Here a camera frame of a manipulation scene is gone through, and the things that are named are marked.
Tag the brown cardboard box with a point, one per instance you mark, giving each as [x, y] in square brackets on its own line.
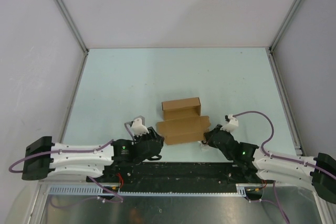
[182, 121]

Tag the aluminium rail right side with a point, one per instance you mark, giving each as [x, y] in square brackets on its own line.
[286, 105]

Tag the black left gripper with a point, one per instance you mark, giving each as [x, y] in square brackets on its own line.
[151, 134]

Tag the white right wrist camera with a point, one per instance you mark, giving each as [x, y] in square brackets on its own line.
[231, 123]

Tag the aluminium corner post right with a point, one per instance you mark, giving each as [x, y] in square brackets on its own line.
[296, 4]

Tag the small clear plastic packet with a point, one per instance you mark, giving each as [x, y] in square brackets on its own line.
[204, 147]

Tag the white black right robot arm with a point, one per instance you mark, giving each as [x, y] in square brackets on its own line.
[316, 174]

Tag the aluminium corner post left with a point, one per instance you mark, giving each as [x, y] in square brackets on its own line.
[71, 25]

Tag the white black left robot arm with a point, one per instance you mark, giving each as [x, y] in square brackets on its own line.
[44, 158]

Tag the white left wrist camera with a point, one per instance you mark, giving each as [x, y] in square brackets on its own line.
[138, 126]

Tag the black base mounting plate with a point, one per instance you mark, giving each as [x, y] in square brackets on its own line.
[229, 172]

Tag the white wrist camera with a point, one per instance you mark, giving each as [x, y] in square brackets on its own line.
[138, 126]
[231, 123]

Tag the aluminium corner post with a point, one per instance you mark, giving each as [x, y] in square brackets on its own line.
[296, 4]
[71, 25]

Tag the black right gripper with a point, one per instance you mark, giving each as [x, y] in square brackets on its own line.
[208, 136]

